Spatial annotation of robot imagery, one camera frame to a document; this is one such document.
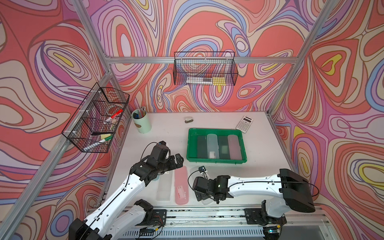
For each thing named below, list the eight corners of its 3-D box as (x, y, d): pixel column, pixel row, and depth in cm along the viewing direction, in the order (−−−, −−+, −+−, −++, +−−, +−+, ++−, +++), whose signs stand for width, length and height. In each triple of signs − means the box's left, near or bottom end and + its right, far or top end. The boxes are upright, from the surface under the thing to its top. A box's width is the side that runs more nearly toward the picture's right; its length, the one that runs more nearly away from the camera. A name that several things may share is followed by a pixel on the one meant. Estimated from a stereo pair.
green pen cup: (137, 133, 110) (129, 117, 96) (140, 122, 117) (133, 106, 103) (150, 133, 110) (144, 117, 96) (152, 122, 117) (147, 106, 103)
